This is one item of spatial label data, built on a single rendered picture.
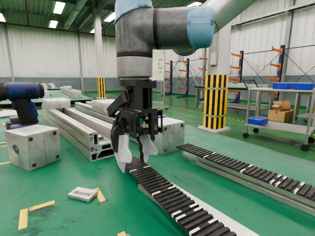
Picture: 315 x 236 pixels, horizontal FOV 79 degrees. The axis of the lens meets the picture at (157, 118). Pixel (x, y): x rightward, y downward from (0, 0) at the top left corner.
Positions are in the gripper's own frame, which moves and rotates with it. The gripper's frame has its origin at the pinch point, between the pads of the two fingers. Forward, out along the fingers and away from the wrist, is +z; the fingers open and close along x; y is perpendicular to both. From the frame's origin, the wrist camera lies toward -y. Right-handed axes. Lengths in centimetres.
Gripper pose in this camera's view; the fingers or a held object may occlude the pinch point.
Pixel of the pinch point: (132, 163)
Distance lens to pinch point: 48.3
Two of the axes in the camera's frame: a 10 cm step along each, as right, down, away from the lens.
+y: 6.2, 1.6, -7.7
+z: 0.0, 9.8, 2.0
